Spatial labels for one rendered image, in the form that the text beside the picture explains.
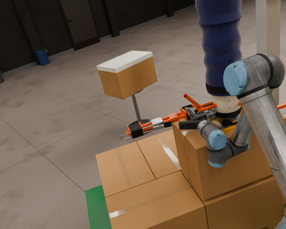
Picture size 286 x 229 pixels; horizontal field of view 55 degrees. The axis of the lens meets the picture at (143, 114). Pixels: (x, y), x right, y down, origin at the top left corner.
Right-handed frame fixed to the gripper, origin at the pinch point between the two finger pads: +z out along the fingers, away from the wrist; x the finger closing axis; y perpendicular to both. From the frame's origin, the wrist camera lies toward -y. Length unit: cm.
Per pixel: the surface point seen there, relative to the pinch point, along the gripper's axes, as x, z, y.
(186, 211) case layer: -56, -20, -16
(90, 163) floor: -113, 150, -78
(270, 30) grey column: 5, 93, 133
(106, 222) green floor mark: -111, 48, -73
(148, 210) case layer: -56, -9, -38
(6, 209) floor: -113, 117, -174
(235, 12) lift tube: 53, -10, 31
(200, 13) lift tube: 55, 0, 16
